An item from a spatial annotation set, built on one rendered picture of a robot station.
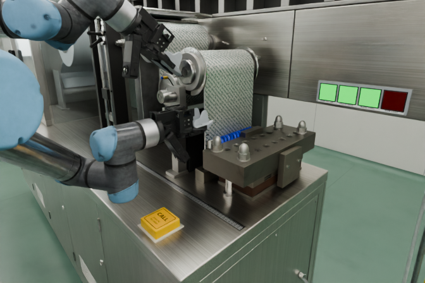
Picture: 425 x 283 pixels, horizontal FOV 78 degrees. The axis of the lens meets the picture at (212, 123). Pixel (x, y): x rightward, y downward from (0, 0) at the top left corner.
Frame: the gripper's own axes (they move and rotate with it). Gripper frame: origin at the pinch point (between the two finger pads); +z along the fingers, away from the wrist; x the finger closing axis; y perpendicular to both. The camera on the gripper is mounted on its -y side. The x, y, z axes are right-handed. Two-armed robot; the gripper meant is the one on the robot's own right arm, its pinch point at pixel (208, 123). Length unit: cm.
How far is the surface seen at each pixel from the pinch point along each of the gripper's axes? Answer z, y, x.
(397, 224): 166, -109, -34
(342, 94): 29.6, 9.5, -28.5
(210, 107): 0.5, 5.4, -0.2
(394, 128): 263, -61, -2
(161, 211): -24.0, -16.6, -8.1
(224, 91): 7.0, 9.3, -0.2
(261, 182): 3.4, -14.4, -19.0
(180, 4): 32, 42, 54
